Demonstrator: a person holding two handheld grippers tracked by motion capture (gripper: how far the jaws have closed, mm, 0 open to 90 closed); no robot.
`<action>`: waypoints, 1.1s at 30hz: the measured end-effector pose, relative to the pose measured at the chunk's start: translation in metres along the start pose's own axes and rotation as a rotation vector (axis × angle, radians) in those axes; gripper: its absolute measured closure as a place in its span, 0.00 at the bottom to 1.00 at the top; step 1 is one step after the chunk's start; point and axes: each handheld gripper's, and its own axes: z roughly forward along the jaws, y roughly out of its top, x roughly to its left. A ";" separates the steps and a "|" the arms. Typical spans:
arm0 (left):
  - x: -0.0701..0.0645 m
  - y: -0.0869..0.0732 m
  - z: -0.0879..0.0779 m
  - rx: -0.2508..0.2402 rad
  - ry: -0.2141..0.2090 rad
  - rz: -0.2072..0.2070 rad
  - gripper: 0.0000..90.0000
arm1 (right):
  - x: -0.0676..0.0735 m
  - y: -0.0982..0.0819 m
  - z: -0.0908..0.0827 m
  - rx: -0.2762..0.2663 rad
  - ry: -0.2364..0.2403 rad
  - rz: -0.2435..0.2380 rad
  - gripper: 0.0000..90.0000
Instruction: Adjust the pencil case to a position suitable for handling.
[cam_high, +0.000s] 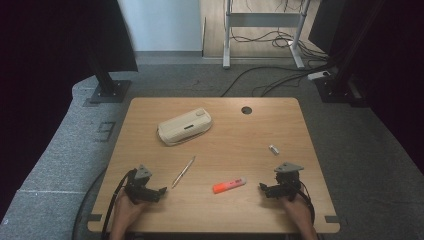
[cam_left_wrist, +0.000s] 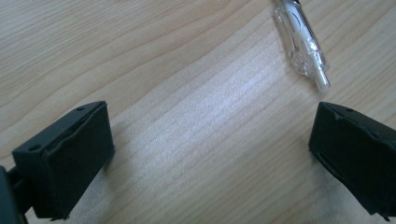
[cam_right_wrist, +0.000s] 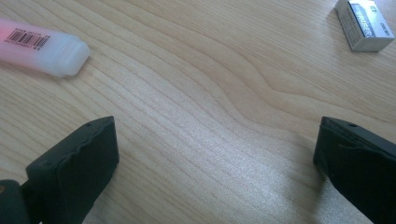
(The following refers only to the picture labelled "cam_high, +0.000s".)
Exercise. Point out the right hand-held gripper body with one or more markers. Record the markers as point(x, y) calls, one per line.
point(288, 183)

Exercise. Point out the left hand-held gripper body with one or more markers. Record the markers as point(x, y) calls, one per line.
point(140, 186)

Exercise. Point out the silver pen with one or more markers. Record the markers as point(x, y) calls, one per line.
point(183, 171)

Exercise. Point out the white eraser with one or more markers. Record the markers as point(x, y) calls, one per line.
point(273, 149)

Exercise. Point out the orange highlighter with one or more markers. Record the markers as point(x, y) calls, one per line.
point(228, 185)

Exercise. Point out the cream fabric pencil case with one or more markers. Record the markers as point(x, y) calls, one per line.
point(185, 126)

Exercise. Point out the person's left hand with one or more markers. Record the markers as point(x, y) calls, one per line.
point(126, 211)

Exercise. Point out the person's right hand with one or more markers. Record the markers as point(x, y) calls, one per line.
point(301, 213)

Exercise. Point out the black metal stand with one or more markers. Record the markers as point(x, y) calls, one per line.
point(336, 90)
point(110, 90)

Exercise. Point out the white power strip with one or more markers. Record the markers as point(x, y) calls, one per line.
point(318, 75)

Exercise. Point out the dark curtain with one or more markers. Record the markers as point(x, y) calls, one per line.
point(50, 50)
point(393, 66)

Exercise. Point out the white metal desk frame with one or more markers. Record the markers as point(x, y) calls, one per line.
point(263, 19)

